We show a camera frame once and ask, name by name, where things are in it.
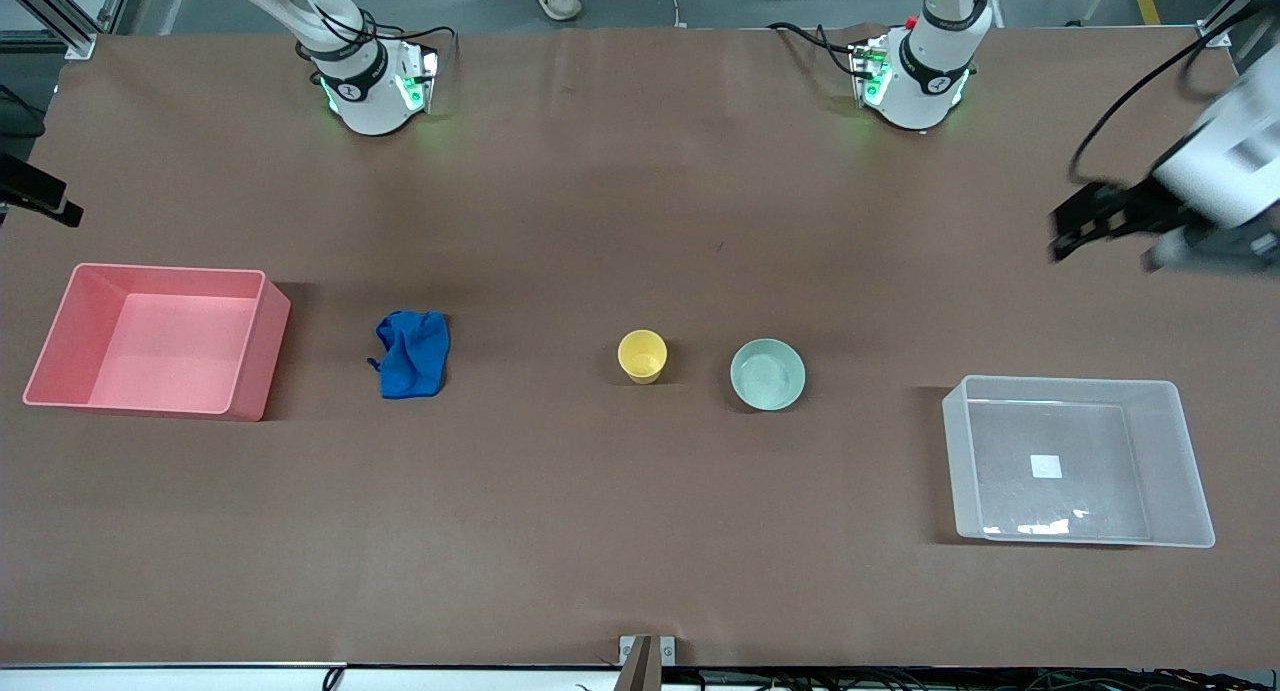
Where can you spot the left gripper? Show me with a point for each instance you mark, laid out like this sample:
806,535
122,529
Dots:
1138,211

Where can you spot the pale green bowl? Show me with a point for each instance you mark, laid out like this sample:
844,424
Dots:
768,375

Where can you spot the blue cloth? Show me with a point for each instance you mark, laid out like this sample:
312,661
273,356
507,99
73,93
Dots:
415,356

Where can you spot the yellow cup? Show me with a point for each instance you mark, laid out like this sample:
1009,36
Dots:
642,356

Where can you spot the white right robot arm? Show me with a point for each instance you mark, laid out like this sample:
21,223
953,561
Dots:
365,96

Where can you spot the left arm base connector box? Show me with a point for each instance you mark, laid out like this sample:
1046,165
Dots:
868,71

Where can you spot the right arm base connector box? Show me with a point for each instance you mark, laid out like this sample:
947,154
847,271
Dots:
418,79

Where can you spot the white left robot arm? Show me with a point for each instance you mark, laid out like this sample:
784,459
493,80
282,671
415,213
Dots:
925,81

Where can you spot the pink plastic bin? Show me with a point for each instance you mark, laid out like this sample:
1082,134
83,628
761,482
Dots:
160,356

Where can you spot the clear plastic bin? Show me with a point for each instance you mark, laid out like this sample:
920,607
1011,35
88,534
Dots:
1160,421

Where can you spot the small white label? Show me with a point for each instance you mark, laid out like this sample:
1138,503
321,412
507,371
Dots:
1046,466

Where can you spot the brown paper table cover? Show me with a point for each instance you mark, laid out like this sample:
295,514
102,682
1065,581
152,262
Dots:
600,221

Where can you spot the white table edge rail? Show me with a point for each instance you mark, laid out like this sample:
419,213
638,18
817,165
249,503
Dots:
200,679

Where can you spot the metal table edge bracket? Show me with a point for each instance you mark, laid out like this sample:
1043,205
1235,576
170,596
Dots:
640,661

